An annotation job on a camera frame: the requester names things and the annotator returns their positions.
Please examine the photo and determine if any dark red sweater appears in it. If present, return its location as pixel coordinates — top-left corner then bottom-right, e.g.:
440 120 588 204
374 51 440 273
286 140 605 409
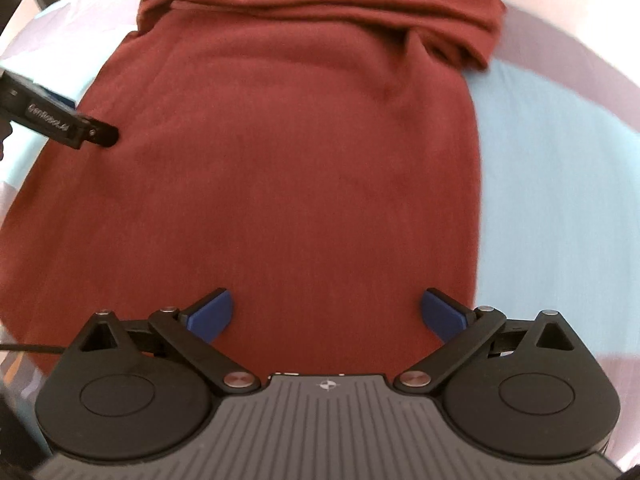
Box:
0 0 507 378

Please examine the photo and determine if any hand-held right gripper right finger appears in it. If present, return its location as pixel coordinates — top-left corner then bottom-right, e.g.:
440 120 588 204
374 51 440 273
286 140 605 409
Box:
394 287 577 396

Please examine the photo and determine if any black cable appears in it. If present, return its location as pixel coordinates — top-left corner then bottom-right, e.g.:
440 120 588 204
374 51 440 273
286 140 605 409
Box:
0 342 69 354

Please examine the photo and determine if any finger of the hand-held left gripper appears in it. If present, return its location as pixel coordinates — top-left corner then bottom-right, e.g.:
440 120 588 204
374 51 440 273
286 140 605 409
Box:
0 70 120 150

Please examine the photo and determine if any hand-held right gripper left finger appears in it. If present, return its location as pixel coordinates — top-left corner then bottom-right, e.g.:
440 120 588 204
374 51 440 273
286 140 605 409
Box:
65 287 261 396

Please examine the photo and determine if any blue grey patterned bed sheet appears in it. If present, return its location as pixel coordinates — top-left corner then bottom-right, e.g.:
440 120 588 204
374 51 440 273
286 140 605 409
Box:
0 0 640 476

